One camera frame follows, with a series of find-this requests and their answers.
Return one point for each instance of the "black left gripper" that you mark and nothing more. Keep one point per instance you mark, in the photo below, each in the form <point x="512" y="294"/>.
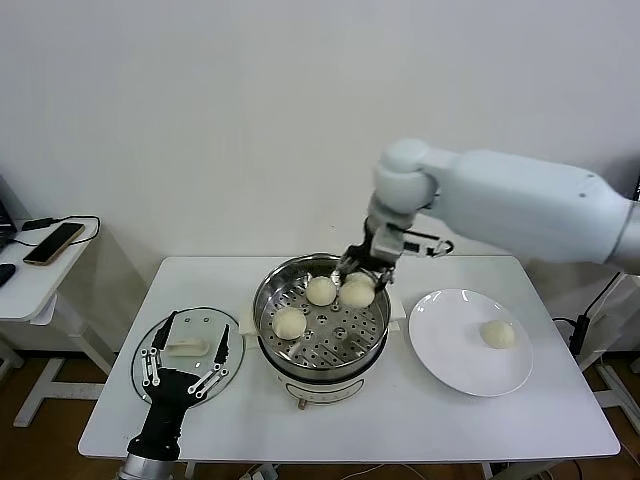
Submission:
<point x="165" y="402"/>

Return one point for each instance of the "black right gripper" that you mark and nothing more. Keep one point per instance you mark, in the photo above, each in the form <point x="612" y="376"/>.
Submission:
<point x="369" y="255"/>

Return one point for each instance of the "round glass pot lid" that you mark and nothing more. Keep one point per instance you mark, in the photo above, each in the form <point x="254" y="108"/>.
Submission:
<point x="190" y="346"/>

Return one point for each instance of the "white steamed baozi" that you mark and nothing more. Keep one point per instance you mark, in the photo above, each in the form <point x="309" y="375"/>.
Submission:
<point x="356" y="295"/>
<point x="320" y="291"/>
<point x="497" y="334"/>
<point x="288" y="323"/>

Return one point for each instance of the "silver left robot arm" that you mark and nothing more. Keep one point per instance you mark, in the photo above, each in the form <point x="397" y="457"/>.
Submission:
<point x="145" y="469"/>

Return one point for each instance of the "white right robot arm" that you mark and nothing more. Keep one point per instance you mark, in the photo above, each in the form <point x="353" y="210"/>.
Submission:
<point x="525" y="205"/>

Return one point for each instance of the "stainless steel steamer basket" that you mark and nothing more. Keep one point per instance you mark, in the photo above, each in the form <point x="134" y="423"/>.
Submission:
<point x="280" y="300"/>

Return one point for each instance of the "white round plate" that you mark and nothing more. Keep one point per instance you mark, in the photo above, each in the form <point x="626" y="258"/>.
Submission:
<point x="450" y="350"/>

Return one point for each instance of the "cream electric cooker base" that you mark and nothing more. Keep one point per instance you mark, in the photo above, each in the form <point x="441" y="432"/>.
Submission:
<point x="320" y="387"/>

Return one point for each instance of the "white power strip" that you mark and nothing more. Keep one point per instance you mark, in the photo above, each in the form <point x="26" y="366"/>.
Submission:
<point x="262" y="472"/>

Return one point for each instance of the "white side table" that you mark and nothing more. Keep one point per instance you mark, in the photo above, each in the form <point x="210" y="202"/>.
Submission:
<point x="30" y="295"/>

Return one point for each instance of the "black smartphone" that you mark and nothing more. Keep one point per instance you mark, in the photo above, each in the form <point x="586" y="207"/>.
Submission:
<point x="52" y="243"/>

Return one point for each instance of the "dark laptop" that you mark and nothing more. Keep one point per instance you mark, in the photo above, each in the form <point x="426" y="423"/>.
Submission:
<point x="4" y="210"/>

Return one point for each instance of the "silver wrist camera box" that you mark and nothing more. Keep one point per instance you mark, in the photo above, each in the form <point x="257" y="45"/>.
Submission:
<point x="389" y="245"/>

